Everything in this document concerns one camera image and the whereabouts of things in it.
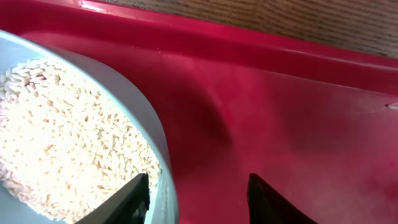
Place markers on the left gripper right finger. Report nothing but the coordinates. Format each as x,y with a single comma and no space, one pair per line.
267,206

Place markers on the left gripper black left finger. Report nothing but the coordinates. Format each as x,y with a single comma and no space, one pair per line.
128,205

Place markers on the blue bowl with rice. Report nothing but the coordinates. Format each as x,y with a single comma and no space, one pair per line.
73,132

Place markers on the red serving tray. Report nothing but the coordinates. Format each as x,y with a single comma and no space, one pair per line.
313,121

